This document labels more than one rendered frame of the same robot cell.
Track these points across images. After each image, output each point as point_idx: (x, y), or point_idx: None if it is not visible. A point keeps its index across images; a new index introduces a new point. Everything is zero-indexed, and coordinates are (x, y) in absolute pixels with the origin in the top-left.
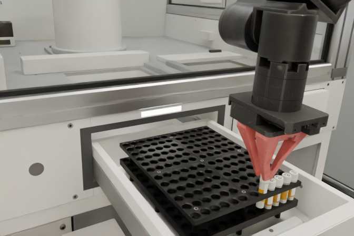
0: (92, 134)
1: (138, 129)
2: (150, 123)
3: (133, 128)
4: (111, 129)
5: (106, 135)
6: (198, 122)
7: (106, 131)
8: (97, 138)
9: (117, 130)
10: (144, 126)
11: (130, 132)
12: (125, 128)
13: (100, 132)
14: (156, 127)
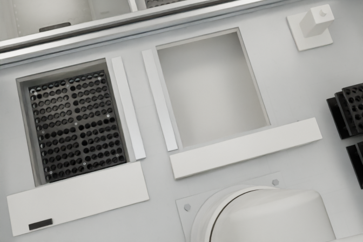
0: (233, 92)
1: (192, 95)
2: (177, 107)
3: (196, 98)
4: (215, 99)
5: (221, 87)
6: None
7: (221, 96)
8: (229, 83)
9: (211, 96)
10: (184, 102)
11: (199, 90)
12: (203, 99)
13: (226, 95)
14: (173, 98)
